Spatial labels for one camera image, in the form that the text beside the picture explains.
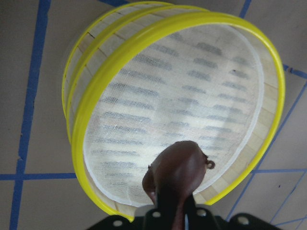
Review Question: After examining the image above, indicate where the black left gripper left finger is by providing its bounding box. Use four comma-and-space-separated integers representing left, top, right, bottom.
155, 178, 179, 211

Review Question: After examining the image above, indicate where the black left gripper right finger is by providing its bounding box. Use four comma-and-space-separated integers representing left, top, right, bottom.
183, 195, 196, 213

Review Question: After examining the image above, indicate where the brown round bun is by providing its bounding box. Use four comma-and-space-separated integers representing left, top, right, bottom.
142, 141, 215, 230

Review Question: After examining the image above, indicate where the yellow steamer basket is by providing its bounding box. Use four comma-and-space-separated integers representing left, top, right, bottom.
70, 10, 285, 219
62, 1, 204, 138

